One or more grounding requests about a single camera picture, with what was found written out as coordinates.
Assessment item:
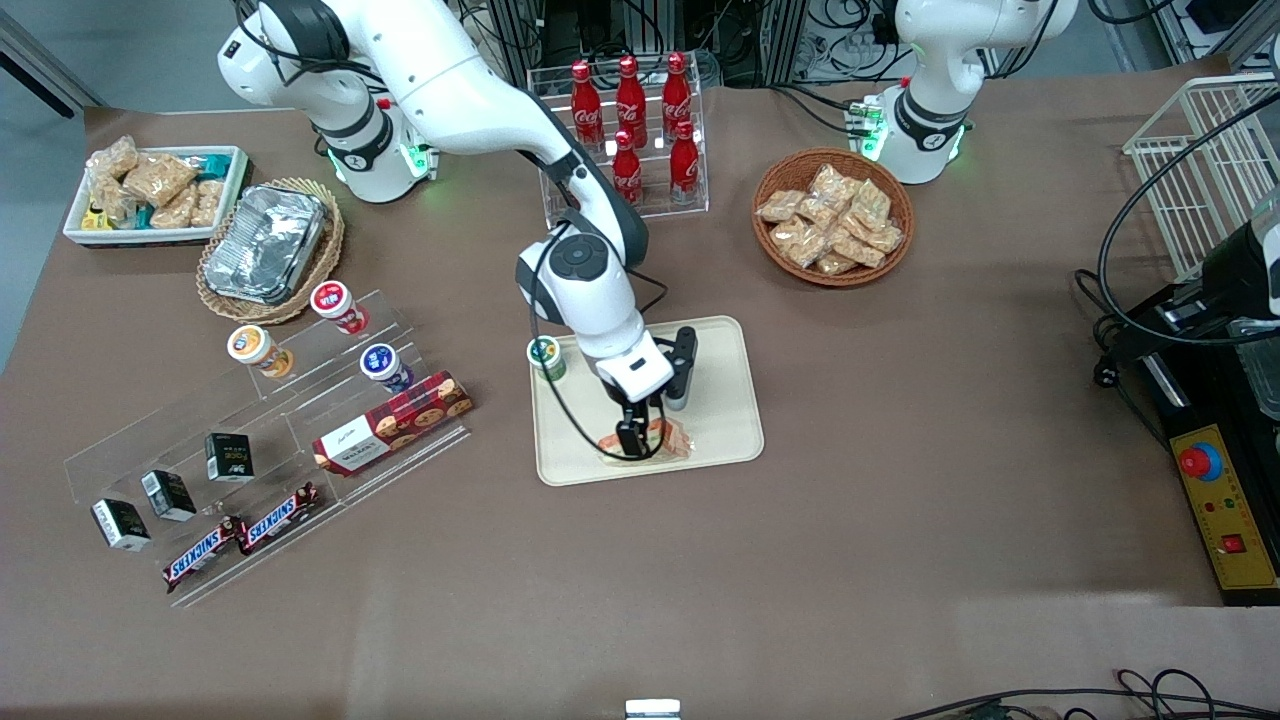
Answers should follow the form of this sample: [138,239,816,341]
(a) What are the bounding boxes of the triangular sandwich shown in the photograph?
[598,418,693,463]

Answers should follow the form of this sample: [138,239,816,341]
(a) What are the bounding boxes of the beige plastic tray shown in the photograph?
[528,316,765,487]

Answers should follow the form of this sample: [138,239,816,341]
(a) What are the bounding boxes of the green lid cup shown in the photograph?
[527,335,568,384]

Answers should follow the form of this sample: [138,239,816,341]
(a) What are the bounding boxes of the clear acrylic bottle rack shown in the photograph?
[527,62,710,231]

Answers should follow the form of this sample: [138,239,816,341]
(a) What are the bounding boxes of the round brown wicker basket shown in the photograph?
[752,148,915,289]

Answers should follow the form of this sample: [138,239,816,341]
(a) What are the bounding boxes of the red cola bottle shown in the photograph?
[615,55,648,149]
[662,52,693,141]
[669,120,701,204]
[571,60,604,143]
[612,128,644,206]

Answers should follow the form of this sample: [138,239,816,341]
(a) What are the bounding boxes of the red tartan cookie box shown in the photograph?
[312,371,474,476]

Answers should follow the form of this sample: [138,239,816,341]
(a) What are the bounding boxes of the blue lid cup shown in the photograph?
[360,343,413,393]

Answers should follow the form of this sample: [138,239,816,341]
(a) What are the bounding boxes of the red lid cup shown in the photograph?
[310,281,368,336]

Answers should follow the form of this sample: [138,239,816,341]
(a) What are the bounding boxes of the oval light wicker basket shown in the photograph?
[196,178,346,325]

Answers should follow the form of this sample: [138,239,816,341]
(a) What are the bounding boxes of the clear acrylic stepped display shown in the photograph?
[65,290,471,609]

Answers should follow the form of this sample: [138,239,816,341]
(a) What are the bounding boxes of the Snickers chocolate bar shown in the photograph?
[238,482,321,556]
[163,517,246,593]

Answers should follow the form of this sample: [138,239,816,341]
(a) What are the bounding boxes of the orange lid cup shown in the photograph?
[227,325,294,379]

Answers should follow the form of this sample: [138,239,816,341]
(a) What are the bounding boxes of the aluminium foil container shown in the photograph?
[203,185,331,306]

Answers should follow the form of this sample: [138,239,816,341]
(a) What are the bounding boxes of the small black white box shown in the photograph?
[205,432,255,484]
[91,498,151,552]
[140,470,198,522]

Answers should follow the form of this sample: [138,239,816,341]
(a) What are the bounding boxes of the white rectangular bin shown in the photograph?
[62,146,251,248]

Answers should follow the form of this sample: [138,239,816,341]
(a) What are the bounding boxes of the yellow panel control box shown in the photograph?
[1140,350,1280,608]

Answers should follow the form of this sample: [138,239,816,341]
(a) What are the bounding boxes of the grey metal beam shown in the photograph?
[0,10,106,119]

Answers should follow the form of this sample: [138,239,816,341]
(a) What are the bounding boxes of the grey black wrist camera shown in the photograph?
[663,326,699,412]

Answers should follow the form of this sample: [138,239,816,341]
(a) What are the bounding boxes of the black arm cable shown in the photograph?
[527,225,669,464]

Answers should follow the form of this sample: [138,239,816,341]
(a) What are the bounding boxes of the aluminium frame rack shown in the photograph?
[485,0,811,86]

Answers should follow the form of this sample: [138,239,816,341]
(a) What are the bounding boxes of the long black looped cable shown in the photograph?
[1075,90,1280,391]

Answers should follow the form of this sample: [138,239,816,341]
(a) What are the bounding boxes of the black floor cables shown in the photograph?
[890,668,1280,720]

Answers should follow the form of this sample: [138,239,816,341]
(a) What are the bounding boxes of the white wire basket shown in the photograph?
[1122,75,1280,281]

